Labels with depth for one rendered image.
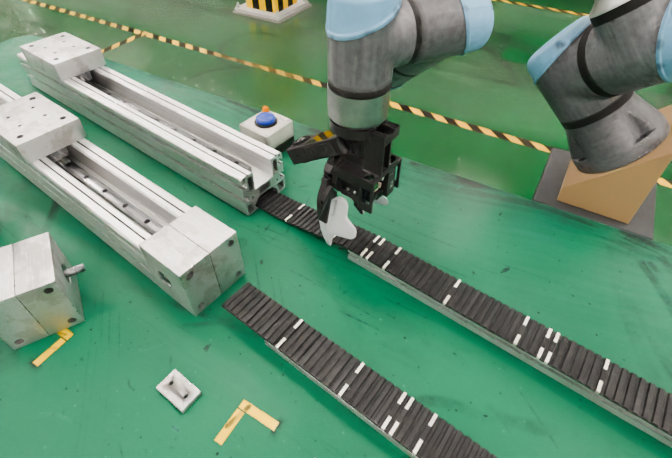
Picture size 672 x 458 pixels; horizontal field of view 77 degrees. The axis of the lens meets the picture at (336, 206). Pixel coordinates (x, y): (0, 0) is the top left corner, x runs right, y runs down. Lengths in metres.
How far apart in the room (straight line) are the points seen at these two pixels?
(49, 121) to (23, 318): 0.38
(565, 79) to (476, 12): 0.30
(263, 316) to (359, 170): 0.24
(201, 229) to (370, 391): 0.32
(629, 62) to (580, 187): 0.24
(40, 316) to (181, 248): 0.20
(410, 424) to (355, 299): 0.20
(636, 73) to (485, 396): 0.48
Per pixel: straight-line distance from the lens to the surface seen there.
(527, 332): 0.63
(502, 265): 0.74
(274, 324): 0.60
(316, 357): 0.57
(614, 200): 0.88
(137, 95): 1.06
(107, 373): 0.66
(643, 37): 0.71
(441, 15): 0.51
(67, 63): 1.16
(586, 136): 0.84
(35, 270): 0.68
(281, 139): 0.90
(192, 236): 0.63
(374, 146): 0.52
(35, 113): 0.97
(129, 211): 0.77
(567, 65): 0.79
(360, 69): 0.47
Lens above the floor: 1.32
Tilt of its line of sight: 43 degrees down
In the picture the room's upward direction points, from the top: straight up
